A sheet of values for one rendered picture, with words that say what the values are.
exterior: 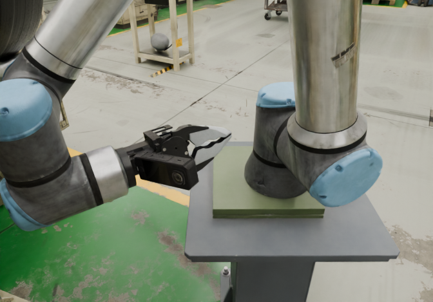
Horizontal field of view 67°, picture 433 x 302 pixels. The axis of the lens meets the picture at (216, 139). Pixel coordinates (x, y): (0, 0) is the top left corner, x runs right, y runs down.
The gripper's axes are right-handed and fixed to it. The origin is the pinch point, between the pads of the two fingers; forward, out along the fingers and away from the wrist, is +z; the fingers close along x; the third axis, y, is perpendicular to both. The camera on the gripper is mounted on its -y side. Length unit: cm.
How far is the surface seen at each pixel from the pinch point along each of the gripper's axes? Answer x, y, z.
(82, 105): 36, 248, -6
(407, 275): 94, 12, 80
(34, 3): -31, 52, -23
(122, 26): -21, 508, 107
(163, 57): 18, 301, 94
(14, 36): -24, 54, -30
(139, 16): -31, 522, 143
